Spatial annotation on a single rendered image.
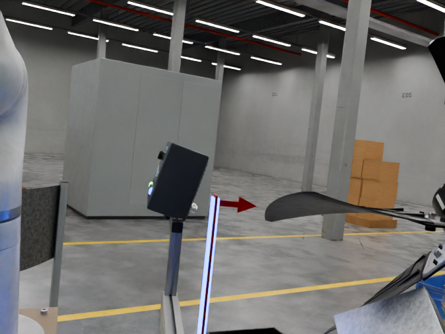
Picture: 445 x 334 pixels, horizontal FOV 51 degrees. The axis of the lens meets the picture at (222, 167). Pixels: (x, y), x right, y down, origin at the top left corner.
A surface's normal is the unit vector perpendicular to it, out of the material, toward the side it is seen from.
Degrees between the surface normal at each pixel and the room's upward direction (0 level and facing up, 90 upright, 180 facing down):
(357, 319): 55
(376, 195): 90
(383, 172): 90
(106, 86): 90
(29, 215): 90
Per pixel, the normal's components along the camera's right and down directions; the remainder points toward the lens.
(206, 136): 0.55, 0.10
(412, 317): -0.52, -0.59
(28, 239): 0.97, 0.11
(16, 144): 0.65, -0.62
